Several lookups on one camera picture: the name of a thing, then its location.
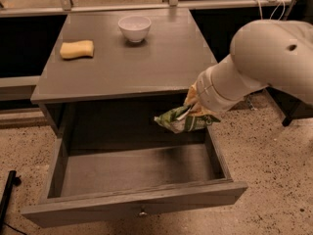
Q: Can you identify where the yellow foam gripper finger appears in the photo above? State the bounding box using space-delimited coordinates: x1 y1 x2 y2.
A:
184 84 199 106
188 103 214 117

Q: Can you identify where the green jalapeno chip bag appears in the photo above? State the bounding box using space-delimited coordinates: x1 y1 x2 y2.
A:
154 106 219 133

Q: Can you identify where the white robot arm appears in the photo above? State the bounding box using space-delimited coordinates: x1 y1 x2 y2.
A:
185 20 313 113

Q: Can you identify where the open grey top drawer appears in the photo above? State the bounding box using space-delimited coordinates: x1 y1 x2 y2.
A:
22 129 247 227

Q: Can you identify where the grey wooden cabinet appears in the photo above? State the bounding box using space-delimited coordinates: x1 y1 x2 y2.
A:
30 7 230 139

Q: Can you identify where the white ceramic bowl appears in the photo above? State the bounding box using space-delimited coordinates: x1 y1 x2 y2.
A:
118 16 152 43

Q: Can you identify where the yellow sponge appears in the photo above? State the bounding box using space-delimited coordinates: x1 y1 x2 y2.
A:
60 40 94 60

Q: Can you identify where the grey low bench left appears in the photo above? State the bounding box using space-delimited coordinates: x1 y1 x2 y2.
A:
0 75 39 101

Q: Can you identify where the black pole on floor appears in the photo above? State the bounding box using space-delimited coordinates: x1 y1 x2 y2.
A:
0 170 22 231

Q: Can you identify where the white cable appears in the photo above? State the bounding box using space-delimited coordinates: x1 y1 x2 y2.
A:
251 0 287 22

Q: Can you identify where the grey metal railing frame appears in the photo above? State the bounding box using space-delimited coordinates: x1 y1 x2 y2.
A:
0 0 304 19

